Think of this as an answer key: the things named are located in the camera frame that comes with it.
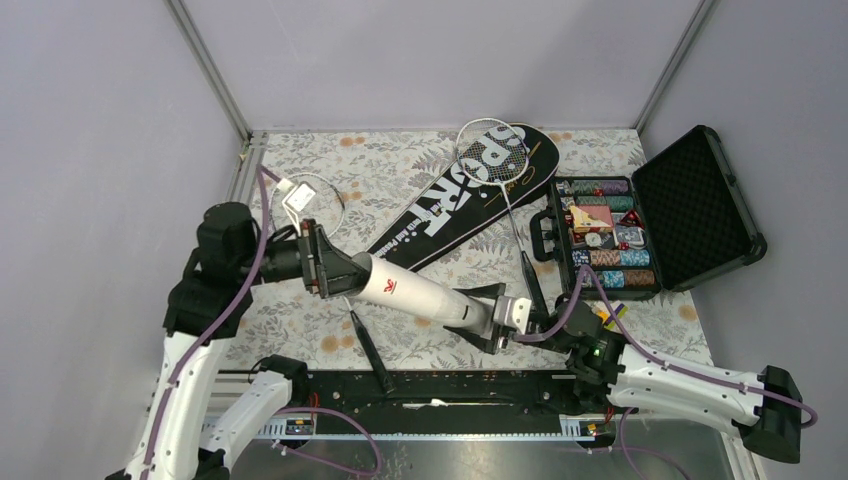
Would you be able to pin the black racket cover bag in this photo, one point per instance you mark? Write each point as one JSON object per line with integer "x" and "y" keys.
{"x": 453, "y": 209}

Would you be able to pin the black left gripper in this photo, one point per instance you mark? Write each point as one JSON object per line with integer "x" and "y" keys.
{"x": 330, "y": 270}

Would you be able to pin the white shuttlecock tube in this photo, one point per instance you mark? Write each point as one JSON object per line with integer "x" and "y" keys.
{"x": 391, "y": 286}

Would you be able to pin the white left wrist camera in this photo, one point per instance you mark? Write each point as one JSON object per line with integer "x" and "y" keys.
{"x": 295, "y": 196}

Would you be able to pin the red playing card box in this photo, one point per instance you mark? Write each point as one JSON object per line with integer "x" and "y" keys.
{"x": 591, "y": 218}

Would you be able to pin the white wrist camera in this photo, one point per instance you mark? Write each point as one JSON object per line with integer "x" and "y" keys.
{"x": 512, "y": 312}
{"x": 295, "y": 196}

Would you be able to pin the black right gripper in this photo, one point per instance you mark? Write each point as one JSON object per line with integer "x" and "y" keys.
{"x": 489, "y": 291}

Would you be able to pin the floral table mat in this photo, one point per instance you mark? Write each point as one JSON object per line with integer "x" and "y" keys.
{"x": 379, "y": 174}

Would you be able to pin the black poker chip case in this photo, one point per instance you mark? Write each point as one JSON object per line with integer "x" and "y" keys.
{"x": 680, "y": 220}

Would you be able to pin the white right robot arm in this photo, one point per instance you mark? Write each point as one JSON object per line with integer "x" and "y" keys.
{"x": 611, "y": 371}

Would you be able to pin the white racket black handle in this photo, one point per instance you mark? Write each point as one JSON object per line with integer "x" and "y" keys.
{"x": 328, "y": 206}

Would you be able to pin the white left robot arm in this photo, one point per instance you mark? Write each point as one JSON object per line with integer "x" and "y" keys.
{"x": 204, "y": 311}

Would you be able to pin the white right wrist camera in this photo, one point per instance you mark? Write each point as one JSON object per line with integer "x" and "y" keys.
{"x": 512, "y": 312}

